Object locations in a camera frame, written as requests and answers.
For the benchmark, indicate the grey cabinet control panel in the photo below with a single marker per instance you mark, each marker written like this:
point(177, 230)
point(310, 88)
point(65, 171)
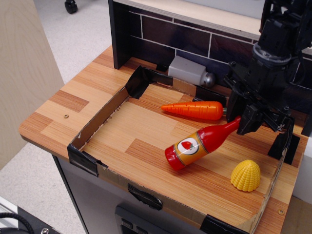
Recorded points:
point(129, 223)

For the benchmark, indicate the black caster wheel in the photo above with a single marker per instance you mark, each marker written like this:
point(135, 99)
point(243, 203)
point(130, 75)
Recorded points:
point(71, 6)

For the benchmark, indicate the light plywood panel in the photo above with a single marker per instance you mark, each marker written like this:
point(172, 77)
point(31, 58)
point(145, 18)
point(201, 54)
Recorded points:
point(29, 74)

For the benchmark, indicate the dark tiled backsplash shelf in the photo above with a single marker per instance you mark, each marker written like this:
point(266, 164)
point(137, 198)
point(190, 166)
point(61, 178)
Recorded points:
point(160, 37)

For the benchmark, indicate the yellow toy corn piece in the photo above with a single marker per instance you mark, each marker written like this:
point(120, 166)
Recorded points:
point(246, 176)

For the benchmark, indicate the black metal base plate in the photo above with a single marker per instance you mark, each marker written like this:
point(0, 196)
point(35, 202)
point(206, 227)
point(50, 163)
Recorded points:
point(38, 226)

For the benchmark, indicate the cardboard fence with black tape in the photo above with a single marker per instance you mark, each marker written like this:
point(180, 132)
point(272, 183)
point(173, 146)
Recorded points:
point(124, 143)

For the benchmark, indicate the red hot sauce bottle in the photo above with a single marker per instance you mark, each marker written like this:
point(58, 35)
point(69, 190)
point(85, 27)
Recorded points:
point(199, 144)

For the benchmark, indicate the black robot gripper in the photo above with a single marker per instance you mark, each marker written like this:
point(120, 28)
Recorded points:
point(257, 96)

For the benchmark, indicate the orange toy carrot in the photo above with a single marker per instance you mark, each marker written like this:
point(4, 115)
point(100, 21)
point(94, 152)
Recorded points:
point(210, 110)

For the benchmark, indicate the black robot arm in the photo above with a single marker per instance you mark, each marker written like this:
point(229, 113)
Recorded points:
point(285, 31)

